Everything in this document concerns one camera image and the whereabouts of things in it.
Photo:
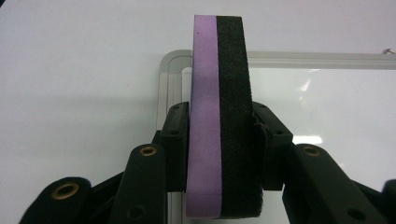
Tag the silver-framed whiteboard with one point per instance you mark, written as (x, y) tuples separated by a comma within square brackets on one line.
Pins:
[(327, 102)]

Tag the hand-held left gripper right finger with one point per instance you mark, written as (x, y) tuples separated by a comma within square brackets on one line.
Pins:
[(274, 143)]

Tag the purple and black eraser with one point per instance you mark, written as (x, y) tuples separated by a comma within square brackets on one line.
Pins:
[(218, 118)]

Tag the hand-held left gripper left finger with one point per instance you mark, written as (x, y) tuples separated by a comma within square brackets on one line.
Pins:
[(175, 140)]

